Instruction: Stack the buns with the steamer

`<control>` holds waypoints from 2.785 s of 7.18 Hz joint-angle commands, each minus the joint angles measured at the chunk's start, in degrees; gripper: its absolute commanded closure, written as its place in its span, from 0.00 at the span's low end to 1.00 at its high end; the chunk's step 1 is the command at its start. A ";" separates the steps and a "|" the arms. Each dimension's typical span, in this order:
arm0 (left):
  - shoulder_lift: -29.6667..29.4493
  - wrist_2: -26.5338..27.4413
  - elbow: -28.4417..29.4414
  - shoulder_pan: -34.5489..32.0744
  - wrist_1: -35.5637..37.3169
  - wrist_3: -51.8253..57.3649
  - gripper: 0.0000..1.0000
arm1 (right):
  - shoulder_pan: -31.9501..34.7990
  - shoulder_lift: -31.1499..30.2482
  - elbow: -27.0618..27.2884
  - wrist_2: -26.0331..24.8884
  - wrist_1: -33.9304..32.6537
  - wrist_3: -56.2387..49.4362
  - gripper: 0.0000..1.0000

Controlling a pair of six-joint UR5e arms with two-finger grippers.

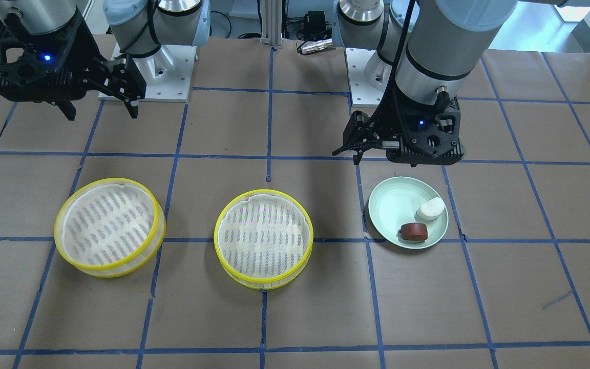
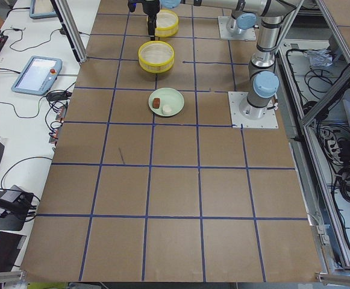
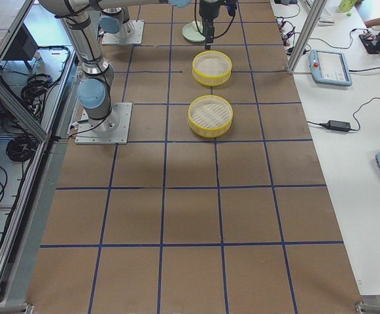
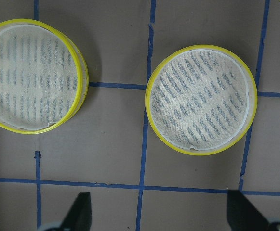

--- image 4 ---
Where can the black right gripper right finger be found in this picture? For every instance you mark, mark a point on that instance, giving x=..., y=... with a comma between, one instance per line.
x=243, y=216

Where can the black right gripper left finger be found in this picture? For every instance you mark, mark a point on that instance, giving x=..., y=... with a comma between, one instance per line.
x=79, y=217

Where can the yellow rimmed steamer basket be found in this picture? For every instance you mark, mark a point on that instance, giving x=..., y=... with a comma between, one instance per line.
x=43, y=77
x=201, y=100

